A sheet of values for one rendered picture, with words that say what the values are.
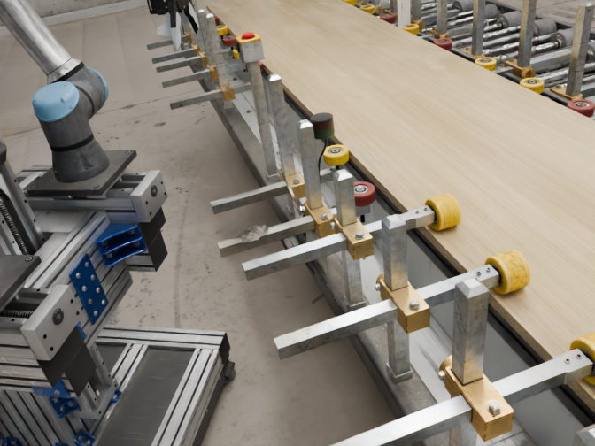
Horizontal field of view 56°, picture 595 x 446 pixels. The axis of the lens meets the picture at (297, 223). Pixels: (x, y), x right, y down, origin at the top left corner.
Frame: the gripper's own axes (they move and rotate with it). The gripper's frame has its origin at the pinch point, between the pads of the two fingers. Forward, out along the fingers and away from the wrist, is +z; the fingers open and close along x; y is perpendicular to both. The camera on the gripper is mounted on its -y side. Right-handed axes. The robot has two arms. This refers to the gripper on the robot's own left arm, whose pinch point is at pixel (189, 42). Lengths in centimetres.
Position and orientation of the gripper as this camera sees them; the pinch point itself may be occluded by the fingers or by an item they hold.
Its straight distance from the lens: 156.7
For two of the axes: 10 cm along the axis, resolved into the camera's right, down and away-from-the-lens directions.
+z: 1.3, 8.2, 5.6
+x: -2.0, 5.8, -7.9
